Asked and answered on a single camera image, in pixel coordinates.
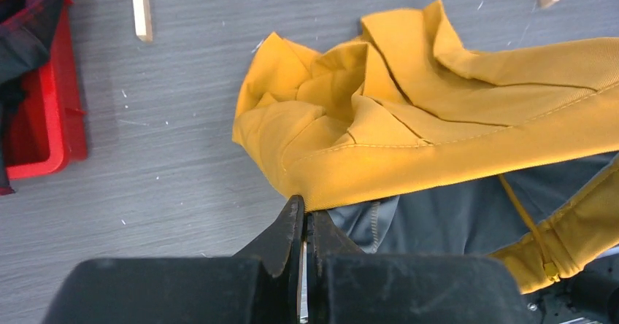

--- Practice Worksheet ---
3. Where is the red plaid garment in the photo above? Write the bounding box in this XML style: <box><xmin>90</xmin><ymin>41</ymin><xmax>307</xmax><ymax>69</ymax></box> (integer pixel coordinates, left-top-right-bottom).
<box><xmin>1</xmin><ymin>0</ymin><xmax>64</xmax><ymax>196</ymax></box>

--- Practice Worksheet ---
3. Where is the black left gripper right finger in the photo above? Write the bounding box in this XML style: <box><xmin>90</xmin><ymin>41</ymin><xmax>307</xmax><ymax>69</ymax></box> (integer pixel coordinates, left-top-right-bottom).
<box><xmin>306</xmin><ymin>211</ymin><xmax>363</xmax><ymax>323</ymax></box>

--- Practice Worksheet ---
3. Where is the red plastic bin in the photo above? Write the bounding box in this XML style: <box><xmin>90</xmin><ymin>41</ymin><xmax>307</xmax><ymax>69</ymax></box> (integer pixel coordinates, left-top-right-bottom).
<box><xmin>3</xmin><ymin>0</ymin><xmax>88</xmax><ymax>180</ymax></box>

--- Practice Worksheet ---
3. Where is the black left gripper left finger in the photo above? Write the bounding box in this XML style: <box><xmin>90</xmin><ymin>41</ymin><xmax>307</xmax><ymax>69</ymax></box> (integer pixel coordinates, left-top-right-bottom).
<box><xmin>234</xmin><ymin>195</ymin><xmax>305</xmax><ymax>323</ymax></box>

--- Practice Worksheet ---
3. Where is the yellow pleated skirt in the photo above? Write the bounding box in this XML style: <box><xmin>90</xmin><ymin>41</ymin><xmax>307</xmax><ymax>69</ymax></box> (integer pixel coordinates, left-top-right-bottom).
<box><xmin>232</xmin><ymin>1</ymin><xmax>618</xmax><ymax>293</ymax></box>

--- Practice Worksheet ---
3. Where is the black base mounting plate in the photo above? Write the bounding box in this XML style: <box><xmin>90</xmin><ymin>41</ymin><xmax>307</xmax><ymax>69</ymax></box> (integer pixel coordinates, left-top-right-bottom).
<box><xmin>524</xmin><ymin>253</ymin><xmax>618</xmax><ymax>323</ymax></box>

